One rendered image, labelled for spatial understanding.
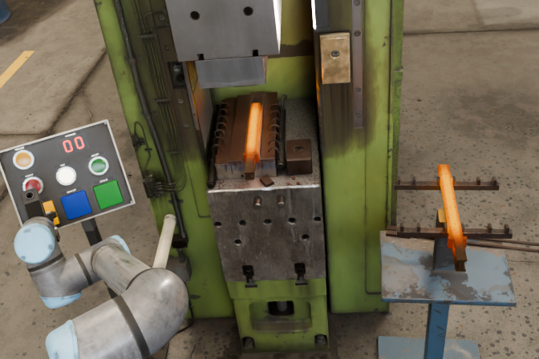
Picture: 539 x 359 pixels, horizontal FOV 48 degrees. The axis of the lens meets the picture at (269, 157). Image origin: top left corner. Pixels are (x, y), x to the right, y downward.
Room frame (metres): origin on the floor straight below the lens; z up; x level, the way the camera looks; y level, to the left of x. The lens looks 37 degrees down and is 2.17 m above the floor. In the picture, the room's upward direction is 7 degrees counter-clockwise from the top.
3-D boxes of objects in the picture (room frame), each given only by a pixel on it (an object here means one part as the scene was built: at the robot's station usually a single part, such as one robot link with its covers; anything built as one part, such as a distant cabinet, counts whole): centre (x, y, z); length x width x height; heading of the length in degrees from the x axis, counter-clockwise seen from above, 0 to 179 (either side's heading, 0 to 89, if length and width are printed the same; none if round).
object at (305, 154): (1.62, -0.10, 0.95); 0.12 x 0.08 x 0.06; 174
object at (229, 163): (1.79, 0.06, 0.96); 0.42 x 0.20 x 0.09; 174
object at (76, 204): (1.44, 0.61, 1.01); 0.07 x 0.05 x 0.07; 109
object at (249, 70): (1.79, 0.06, 1.32); 0.42 x 0.20 x 0.10; 174
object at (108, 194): (1.47, 0.51, 1.01); 0.07 x 0.05 x 0.07; 109
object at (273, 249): (1.79, 0.01, 0.69); 0.56 x 0.38 x 0.45; 174
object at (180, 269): (1.74, 0.43, 0.36); 0.09 x 0.07 x 0.12; 84
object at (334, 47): (1.68, -0.24, 1.27); 0.09 x 0.02 x 0.17; 84
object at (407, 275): (1.31, -0.51, 0.67); 0.40 x 0.30 x 0.02; 78
